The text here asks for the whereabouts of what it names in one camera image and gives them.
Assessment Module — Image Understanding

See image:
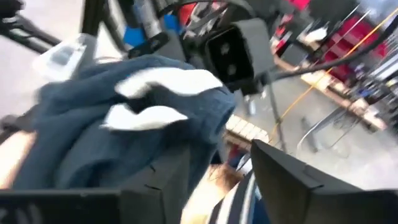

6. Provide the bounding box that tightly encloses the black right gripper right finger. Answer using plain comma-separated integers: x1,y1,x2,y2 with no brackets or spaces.
250,139,398,224

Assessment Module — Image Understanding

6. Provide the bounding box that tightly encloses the navy white striped fabric bin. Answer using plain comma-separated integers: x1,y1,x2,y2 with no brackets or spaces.
207,170,272,224

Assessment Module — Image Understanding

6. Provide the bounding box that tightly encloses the clear plastic container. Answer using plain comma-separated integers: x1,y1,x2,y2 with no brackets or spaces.
32,33,98,82

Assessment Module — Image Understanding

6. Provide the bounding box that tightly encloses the navy blue cloth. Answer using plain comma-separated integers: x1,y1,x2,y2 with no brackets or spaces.
13,55,236,191

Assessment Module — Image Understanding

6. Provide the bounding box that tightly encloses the red tool cart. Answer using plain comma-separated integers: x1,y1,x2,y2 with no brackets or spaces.
322,14,390,82

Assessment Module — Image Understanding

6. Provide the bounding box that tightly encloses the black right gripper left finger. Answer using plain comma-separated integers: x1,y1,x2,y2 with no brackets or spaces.
0,145,192,224

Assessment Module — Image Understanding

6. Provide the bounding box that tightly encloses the yellow cable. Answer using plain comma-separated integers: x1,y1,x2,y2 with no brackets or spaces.
269,8,398,141

